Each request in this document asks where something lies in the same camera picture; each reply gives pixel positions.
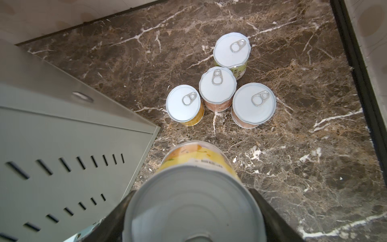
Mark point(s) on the green label can far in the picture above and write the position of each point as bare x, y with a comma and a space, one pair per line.
232, 51

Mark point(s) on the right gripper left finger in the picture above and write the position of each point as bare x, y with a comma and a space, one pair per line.
111, 228

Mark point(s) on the pink label can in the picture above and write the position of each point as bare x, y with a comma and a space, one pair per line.
217, 87
253, 104

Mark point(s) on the grey metal cabinet box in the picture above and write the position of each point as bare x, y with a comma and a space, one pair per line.
69, 154

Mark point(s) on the small yellow label can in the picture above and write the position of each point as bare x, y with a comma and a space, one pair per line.
184, 105

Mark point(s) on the tall yellow label can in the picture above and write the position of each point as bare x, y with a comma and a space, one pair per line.
195, 196

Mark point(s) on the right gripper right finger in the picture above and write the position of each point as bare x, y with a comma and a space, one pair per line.
277, 229

